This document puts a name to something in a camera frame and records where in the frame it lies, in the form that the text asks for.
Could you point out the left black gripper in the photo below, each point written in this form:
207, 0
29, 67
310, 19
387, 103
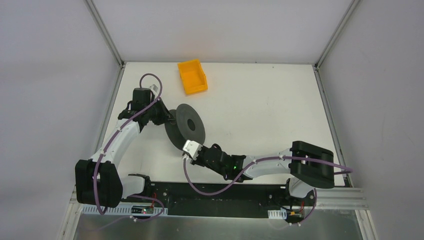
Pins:
162, 114

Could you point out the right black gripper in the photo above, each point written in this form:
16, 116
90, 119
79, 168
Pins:
201, 154

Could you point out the black cable spool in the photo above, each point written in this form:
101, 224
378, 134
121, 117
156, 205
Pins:
184, 124

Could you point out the yellow plastic bin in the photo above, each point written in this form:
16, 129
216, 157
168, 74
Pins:
192, 76

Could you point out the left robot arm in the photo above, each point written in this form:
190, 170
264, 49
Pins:
98, 181

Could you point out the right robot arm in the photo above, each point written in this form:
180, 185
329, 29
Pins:
310, 166

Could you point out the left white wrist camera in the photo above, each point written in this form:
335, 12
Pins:
155, 89

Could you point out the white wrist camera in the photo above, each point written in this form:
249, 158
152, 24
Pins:
155, 89
191, 150

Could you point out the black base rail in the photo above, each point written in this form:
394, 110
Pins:
252, 201

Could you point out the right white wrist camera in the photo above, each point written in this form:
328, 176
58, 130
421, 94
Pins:
191, 150

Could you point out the right white cable duct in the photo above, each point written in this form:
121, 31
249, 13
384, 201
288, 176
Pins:
279, 214

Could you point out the white cable duct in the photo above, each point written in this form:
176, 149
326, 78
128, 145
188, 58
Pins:
279, 214
138, 210

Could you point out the left white cable duct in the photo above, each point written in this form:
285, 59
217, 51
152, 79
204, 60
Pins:
138, 210

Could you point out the aluminium frame profile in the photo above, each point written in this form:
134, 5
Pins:
341, 198

